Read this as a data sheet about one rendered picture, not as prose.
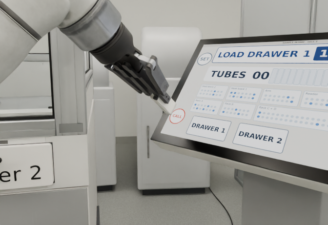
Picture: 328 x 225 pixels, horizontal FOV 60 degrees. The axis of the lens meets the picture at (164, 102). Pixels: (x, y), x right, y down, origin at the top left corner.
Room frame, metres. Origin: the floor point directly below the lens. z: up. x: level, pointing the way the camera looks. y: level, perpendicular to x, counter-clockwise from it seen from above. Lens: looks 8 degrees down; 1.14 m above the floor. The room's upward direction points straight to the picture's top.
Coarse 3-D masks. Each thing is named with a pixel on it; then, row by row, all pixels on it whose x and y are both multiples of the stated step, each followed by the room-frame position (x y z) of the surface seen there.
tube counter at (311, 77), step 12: (264, 72) 0.60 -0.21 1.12; (276, 72) 0.58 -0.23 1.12; (288, 72) 0.57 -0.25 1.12; (300, 72) 0.55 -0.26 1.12; (312, 72) 0.54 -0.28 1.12; (324, 72) 0.53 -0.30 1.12; (276, 84) 0.56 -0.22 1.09; (288, 84) 0.55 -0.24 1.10; (300, 84) 0.53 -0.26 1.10; (312, 84) 0.52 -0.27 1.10; (324, 84) 0.51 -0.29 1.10
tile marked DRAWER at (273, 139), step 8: (240, 128) 0.53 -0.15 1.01; (248, 128) 0.53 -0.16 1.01; (256, 128) 0.52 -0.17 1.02; (264, 128) 0.51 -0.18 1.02; (272, 128) 0.50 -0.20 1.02; (280, 128) 0.49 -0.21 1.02; (240, 136) 0.52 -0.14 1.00; (248, 136) 0.51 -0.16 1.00; (256, 136) 0.51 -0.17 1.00; (264, 136) 0.50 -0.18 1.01; (272, 136) 0.49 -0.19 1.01; (280, 136) 0.48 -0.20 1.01; (240, 144) 0.51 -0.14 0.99; (248, 144) 0.50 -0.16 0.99; (256, 144) 0.50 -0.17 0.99; (264, 144) 0.49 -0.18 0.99; (272, 144) 0.48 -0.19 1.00; (280, 144) 0.47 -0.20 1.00; (280, 152) 0.46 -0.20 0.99
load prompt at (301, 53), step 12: (228, 48) 0.70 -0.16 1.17; (240, 48) 0.68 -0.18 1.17; (252, 48) 0.66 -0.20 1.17; (264, 48) 0.64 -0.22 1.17; (276, 48) 0.62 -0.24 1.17; (288, 48) 0.61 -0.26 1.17; (300, 48) 0.59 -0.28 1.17; (312, 48) 0.58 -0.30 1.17; (324, 48) 0.56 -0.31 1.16; (216, 60) 0.70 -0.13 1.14; (228, 60) 0.68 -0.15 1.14; (240, 60) 0.66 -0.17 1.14; (252, 60) 0.64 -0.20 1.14; (264, 60) 0.62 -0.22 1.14; (276, 60) 0.60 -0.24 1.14; (288, 60) 0.59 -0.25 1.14; (300, 60) 0.57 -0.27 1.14; (312, 60) 0.56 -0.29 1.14; (324, 60) 0.54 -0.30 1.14
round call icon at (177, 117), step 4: (176, 108) 0.66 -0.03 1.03; (180, 108) 0.65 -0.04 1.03; (176, 112) 0.65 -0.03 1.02; (180, 112) 0.64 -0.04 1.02; (184, 112) 0.64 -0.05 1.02; (172, 116) 0.65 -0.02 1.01; (176, 116) 0.64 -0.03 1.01; (180, 116) 0.64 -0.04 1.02; (184, 116) 0.63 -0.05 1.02; (168, 120) 0.65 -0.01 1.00; (172, 120) 0.64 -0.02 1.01; (176, 120) 0.63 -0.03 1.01; (180, 120) 0.63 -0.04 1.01; (176, 124) 0.63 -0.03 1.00; (180, 124) 0.62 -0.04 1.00
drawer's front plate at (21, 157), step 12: (24, 144) 0.70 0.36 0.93; (36, 144) 0.70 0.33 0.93; (48, 144) 0.71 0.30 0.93; (0, 156) 0.68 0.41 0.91; (12, 156) 0.69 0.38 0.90; (24, 156) 0.69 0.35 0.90; (36, 156) 0.70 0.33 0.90; (48, 156) 0.70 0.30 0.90; (0, 168) 0.68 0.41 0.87; (12, 168) 0.68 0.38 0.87; (24, 168) 0.69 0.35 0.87; (36, 168) 0.70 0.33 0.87; (48, 168) 0.70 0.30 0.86; (12, 180) 0.68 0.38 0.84; (24, 180) 0.69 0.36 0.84; (36, 180) 0.70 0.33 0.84; (48, 180) 0.70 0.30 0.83
